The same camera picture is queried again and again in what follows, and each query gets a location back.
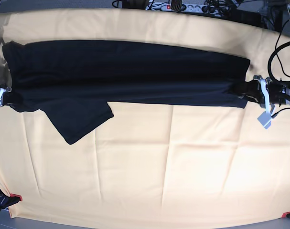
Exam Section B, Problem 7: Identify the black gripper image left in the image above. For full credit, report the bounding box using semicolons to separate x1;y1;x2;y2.
0;87;23;107

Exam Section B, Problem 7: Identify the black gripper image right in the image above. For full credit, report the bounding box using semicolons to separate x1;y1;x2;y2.
228;75;290;116

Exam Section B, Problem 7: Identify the dark navy T-shirt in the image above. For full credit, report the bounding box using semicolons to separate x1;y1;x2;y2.
2;40;250;145

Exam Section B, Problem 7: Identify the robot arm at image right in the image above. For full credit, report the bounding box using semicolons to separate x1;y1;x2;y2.
227;0;290;119

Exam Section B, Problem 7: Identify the black box on floor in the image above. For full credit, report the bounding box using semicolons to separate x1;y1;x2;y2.
227;9;262;27

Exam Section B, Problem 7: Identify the left red black clamp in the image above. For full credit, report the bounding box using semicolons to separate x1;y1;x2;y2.
0;189;22;212

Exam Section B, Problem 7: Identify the white power strip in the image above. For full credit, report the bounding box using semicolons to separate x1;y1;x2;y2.
151;2;222;17

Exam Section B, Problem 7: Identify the yellow table cloth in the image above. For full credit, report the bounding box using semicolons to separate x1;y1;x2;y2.
0;9;290;229

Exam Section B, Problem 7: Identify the wrist camera board image right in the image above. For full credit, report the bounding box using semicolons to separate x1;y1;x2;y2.
258;112;273;129

